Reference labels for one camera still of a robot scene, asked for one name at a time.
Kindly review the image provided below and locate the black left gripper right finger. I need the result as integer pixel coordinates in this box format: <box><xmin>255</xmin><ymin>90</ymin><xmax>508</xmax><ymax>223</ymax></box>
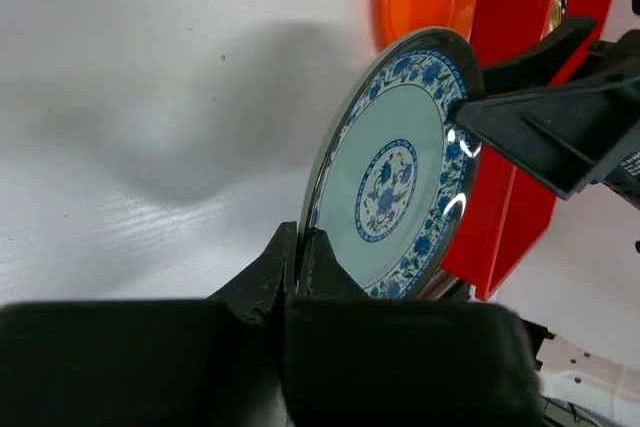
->
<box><xmin>284</xmin><ymin>230</ymin><xmax>543</xmax><ymax>426</ymax></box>

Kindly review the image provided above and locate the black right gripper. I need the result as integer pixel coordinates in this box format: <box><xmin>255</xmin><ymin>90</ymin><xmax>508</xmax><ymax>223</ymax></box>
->
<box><xmin>451</xmin><ymin>15</ymin><xmax>639</xmax><ymax>207</ymax></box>

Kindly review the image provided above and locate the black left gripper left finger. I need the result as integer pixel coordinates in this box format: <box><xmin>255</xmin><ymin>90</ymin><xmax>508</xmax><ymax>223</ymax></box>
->
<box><xmin>1</xmin><ymin>222</ymin><xmax>296</xmax><ymax>426</ymax></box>

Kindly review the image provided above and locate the yellow patterned plate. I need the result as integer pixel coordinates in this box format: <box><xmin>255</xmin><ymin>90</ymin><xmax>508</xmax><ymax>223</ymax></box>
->
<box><xmin>546</xmin><ymin>0</ymin><xmax>568</xmax><ymax>34</ymax></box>

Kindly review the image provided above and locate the blue floral plate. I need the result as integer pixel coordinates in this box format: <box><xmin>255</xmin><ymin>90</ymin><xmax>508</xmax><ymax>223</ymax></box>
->
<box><xmin>299</xmin><ymin>27</ymin><xmax>484</xmax><ymax>299</ymax></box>

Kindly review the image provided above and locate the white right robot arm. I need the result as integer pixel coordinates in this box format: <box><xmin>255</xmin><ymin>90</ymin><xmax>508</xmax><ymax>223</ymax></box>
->
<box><xmin>450</xmin><ymin>15</ymin><xmax>639</xmax><ymax>425</ymax></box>

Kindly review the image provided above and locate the red plastic bin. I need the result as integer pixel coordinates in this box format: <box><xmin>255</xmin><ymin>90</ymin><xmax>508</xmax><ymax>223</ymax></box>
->
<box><xmin>442</xmin><ymin>0</ymin><xmax>639</xmax><ymax>300</ymax></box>

